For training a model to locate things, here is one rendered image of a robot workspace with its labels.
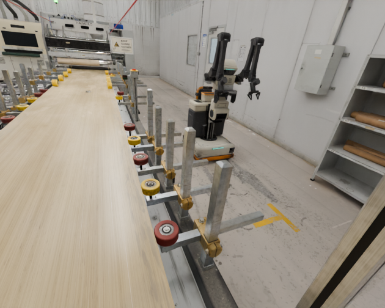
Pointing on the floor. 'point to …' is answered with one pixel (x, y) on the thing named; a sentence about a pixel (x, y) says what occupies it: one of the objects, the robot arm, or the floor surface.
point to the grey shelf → (360, 181)
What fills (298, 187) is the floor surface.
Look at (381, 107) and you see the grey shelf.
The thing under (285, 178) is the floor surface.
